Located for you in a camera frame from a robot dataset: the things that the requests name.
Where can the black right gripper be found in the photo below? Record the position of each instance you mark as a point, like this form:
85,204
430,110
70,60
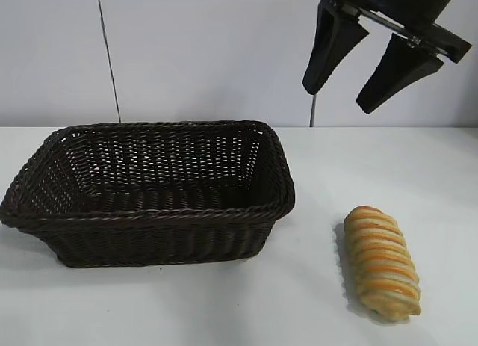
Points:
403,6

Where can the dark brown wicker basket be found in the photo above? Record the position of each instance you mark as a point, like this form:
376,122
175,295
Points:
149,241

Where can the long striped bread loaf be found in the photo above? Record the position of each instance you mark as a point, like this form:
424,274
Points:
381,256

